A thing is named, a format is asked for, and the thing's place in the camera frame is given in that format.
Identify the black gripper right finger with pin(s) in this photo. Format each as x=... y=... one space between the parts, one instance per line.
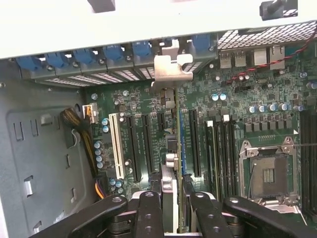
x=210 y=218

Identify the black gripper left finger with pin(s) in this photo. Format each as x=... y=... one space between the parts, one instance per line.
x=148 y=218

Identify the metal socket cover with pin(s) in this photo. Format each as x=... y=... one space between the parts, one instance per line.
x=280 y=203

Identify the CPU socket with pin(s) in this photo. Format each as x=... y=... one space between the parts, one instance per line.
x=272 y=173

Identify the white expansion slot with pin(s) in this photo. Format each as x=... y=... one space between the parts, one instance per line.
x=116 y=146

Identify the blue expansion slot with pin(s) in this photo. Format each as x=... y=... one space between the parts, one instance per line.
x=182 y=138

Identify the short black expansion slot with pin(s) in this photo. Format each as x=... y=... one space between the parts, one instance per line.
x=161 y=121

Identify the white power connector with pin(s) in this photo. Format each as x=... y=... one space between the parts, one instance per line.
x=90 y=114

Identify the socket locking lever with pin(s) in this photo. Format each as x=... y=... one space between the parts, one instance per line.
x=307 y=146

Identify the green motherboard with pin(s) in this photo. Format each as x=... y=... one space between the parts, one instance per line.
x=247 y=89

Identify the silver rear port block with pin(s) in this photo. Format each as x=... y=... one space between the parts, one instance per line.
x=240 y=59
x=260 y=57
x=277 y=58
x=226 y=60

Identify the blue slot cover clip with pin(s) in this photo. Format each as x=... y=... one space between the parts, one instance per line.
x=26 y=63
x=200 y=42
x=141 y=49
x=112 y=52
x=84 y=56
x=55 y=60

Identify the open black PC case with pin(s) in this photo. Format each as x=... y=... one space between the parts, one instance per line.
x=148 y=19

